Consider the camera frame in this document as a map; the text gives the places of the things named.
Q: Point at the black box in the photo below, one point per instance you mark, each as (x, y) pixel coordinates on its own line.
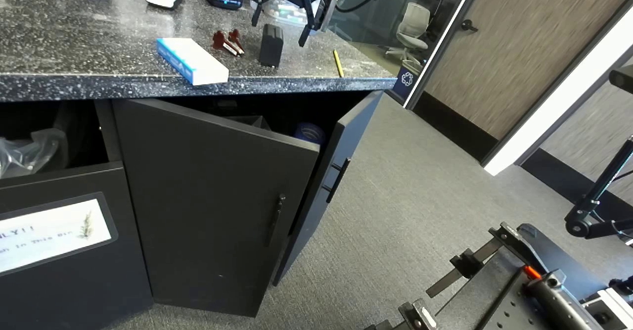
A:
(271, 46)

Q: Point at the blue and white box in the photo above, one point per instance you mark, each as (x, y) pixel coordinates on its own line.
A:
(192, 61)

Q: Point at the clear plastic container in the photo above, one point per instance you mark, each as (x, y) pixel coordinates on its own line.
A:
(284, 12)

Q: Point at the red clamp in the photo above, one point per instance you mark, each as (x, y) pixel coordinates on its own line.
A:
(235, 39)
(221, 42)

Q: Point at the yellow pencil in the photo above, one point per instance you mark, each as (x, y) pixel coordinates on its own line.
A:
(338, 63)

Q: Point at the white office chair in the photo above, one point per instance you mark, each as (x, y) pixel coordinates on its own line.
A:
(413, 25)

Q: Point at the blue container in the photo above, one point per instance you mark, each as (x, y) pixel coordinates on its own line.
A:
(309, 133)

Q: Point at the blue recycling bin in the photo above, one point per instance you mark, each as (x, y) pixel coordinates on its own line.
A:
(406, 80)

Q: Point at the narrow black cabinet door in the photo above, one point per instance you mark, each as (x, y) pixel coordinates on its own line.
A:
(321, 181)

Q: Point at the large black cabinet door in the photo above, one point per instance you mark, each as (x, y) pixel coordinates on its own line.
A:
(207, 201)

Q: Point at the wooden door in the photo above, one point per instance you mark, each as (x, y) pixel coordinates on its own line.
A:
(524, 48)

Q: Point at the clear plastic bag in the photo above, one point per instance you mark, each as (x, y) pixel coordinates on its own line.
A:
(27, 152)

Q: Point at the white sign label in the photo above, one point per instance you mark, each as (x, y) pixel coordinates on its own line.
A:
(49, 233)

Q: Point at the black bin panel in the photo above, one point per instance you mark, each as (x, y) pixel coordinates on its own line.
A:
(69, 290)

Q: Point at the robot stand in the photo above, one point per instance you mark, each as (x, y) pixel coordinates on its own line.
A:
(499, 300)

